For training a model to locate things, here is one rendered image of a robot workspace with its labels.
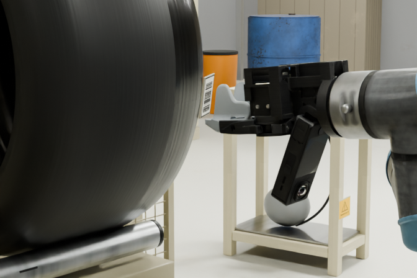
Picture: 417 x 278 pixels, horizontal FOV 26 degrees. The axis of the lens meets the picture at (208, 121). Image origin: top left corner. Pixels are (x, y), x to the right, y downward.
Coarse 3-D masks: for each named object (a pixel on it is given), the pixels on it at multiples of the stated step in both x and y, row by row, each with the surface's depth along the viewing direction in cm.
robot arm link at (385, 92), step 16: (368, 80) 96; (384, 80) 94; (400, 80) 93; (416, 80) 91; (368, 96) 95; (384, 96) 93; (400, 96) 92; (416, 96) 91; (368, 112) 95; (384, 112) 93; (400, 112) 92; (416, 112) 91; (368, 128) 96; (384, 128) 94; (400, 128) 92; (416, 128) 91; (400, 144) 93; (416, 144) 92
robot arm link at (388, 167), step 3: (390, 153) 110; (387, 156) 112; (390, 156) 109; (387, 159) 110; (390, 159) 108; (387, 162) 110; (390, 162) 107; (387, 165) 110; (390, 165) 106; (387, 168) 109; (390, 168) 106; (387, 171) 109; (390, 171) 105; (387, 174) 110; (390, 174) 105; (387, 177) 109; (390, 177) 105; (390, 180) 105; (390, 183) 106
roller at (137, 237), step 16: (144, 224) 138; (80, 240) 129; (96, 240) 130; (112, 240) 132; (128, 240) 134; (144, 240) 136; (160, 240) 139; (16, 256) 121; (32, 256) 122; (48, 256) 124; (64, 256) 125; (80, 256) 127; (96, 256) 129; (112, 256) 132; (0, 272) 118; (16, 272) 120; (32, 272) 121; (48, 272) 124; (64, 272) 126
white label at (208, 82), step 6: (204, 78) 126; (210, 78) 128; (204, 84) 126; (210, 84) 129; (204, 90) 127; (210, 90) 129; (204, 96) 127; (210, 96) 130; (204, 102) 128; (210, 102) 130; (204, 108) 128; (204, 114) 129
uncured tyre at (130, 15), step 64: (0, 0) 158; (64, 0) 110; (128, 0) 116; (192, 0) 125; (0, 64) 161; (64, 64) 110; (128, 64) 114; (192, 64) 123; (0, 128) 159; (64, 128) 112; (128, 128) 117; (192, 128) 127; (0, 192) 118; (64, 192) 115; (128, 192) 124
